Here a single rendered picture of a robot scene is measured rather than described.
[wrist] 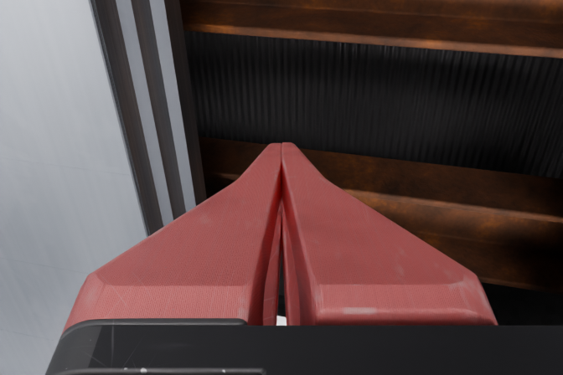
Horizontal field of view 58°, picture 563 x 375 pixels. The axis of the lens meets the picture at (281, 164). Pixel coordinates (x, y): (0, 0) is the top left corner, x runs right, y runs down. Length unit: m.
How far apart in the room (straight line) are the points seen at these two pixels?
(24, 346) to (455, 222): 0.36
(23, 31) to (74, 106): 0.04
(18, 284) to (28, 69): 0.17
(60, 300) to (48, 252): 0.05
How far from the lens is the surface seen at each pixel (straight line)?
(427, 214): 0.47
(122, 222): 0.28
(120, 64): 0.24
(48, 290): 0.36
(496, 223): 0.48
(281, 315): 0.61
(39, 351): 0.44
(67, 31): 0.23
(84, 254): 0.32
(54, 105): 0.26
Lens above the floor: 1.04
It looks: 52 degrees down
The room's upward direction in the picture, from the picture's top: 158 degrees counter-clockwise
